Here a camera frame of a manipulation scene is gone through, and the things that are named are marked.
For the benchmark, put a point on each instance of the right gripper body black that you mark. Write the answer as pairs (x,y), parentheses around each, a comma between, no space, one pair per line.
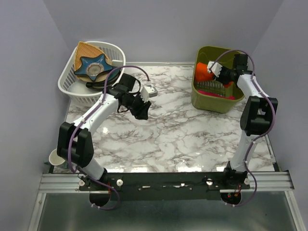
(224,75)

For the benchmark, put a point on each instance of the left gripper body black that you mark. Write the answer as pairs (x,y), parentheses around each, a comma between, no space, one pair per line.
(137,102)

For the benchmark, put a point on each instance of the green plastic bin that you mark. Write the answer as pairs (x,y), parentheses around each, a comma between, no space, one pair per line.
(204,102)

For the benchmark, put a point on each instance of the orange t shirt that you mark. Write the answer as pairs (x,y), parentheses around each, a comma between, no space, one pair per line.
(202,75)

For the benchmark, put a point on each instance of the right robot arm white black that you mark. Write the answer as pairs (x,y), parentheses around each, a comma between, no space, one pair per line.
(256,121)

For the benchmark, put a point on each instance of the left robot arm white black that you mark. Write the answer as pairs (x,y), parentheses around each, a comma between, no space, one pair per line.
(75,139)

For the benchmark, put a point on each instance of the pink cloth in bin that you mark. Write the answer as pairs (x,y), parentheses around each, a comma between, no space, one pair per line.
(215,95)

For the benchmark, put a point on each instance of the dark stacked plates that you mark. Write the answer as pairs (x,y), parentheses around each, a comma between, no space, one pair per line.
(100,85)

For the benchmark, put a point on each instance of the blue star shaped dish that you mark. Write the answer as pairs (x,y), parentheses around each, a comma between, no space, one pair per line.
(93,67)

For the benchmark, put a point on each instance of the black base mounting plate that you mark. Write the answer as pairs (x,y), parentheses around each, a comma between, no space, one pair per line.
(169,186)

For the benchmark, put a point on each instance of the woven bamboo leaf tray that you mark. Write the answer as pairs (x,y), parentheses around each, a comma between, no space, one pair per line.
(87,50)

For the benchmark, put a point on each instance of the white paper cup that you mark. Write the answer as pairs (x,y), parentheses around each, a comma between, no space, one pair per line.
(54,159)

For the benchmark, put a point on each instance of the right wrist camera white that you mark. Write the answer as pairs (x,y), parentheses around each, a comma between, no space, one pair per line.
(214,68)

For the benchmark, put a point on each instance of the aluminium rail frame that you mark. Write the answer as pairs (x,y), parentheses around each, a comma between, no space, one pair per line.
(268,181)

